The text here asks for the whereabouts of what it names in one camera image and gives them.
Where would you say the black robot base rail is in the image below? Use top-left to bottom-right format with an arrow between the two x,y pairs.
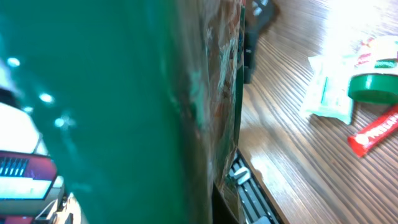
229,150 -> 284,224

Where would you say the teal tissue pack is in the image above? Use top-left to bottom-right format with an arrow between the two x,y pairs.
300,55 -> 355,125

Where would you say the green lid spice jar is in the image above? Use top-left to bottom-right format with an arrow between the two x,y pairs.
348,35 -> 397,105

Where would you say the red coffee stick sachet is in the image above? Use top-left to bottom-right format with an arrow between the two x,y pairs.
348,105 -> 397,157

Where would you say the green 3M gloves package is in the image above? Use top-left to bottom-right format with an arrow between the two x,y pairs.
1,0 -> 246,223

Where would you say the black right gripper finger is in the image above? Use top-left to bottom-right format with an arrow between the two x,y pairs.
211,184 -> 239,224

